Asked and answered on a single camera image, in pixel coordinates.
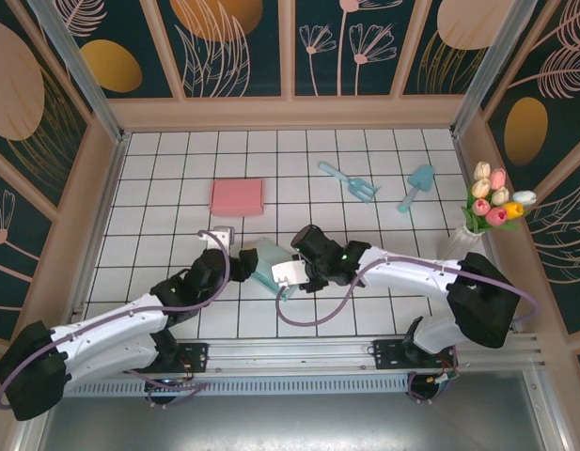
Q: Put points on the aluminium corner post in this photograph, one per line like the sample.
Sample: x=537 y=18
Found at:
x=487 y=66
x=83 y=80

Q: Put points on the light blue toy garden fork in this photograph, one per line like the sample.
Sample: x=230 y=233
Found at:
x=360 y=188

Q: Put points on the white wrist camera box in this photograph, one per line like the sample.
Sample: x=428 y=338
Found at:
x=289 y=272
x=221 y=235

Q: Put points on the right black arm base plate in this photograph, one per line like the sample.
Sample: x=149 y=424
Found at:
x=388 y=357

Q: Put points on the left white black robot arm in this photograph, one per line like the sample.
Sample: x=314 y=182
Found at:
x=106 y=329

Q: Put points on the pink cloth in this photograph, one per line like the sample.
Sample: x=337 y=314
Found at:
x=235 y=197

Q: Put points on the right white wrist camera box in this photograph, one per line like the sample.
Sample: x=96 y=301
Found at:
x=289 y=272

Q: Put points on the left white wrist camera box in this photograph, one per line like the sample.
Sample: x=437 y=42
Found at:
x=221 y=235

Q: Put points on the white ribbed vase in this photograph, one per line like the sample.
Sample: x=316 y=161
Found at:
x=459 y=244

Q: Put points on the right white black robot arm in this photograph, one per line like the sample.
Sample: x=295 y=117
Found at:
x=412 y=275

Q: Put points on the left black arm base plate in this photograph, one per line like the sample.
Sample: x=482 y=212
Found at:
x=195 y=354

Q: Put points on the light blue toy shovel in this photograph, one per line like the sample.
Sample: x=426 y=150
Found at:
x=421 y=178

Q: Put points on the aluminium mounting rail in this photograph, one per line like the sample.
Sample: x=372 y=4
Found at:
x=289 y=354

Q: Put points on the small circuit board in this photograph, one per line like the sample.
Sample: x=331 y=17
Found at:
x=443 y=383
x=165 y=383

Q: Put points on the artificial tulip bouquet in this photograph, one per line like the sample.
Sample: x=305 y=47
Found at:
x=487 y=206

